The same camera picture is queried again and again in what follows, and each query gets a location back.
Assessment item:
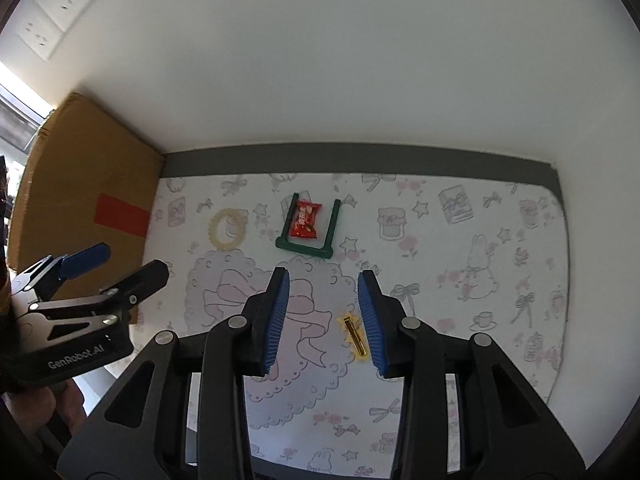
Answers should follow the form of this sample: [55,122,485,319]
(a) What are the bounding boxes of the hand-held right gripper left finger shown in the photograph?
[56,266,292,480]

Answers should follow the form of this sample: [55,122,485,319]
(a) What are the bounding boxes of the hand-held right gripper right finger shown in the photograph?
[357,269,586,480]

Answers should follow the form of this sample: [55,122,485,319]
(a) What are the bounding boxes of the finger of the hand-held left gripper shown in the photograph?
[10,242,112,307]
[30,259,171,323]

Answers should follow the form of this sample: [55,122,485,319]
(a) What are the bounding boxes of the gold metal clip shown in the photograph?
[337,312,371,362]

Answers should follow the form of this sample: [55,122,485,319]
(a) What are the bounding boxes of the brown cardboard box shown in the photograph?
[5,91,167,311]

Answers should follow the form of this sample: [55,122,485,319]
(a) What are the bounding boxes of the person's left hand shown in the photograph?
[0,377,87,433]

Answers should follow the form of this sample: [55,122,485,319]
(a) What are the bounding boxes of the white printed cartoon mat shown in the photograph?
[132,172,569,478]

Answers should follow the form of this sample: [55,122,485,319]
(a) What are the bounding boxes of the red candy wrapper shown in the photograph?
[290,200,322,239]

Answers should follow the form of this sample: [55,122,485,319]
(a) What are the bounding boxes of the dark framed window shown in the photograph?
[0,62,52,152]

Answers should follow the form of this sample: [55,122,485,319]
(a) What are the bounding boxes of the green plastic U-shaped frame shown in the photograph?
[275,191,344,260]

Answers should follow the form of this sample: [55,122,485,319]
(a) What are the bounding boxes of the pale yellow ring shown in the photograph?
[208,207,250,250]

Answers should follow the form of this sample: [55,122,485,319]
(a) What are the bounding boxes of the white wall socket panel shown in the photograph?
[16,0,128,62]

